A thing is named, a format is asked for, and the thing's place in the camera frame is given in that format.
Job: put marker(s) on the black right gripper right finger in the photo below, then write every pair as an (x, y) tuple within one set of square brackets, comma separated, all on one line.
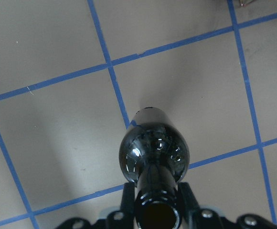
[(187, 200)]

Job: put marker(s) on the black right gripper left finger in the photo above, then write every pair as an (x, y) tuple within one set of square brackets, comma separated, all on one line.
[(128, 202)]

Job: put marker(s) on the dark wine bottle two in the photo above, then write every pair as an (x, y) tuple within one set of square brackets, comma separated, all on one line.
[(155, 157)]

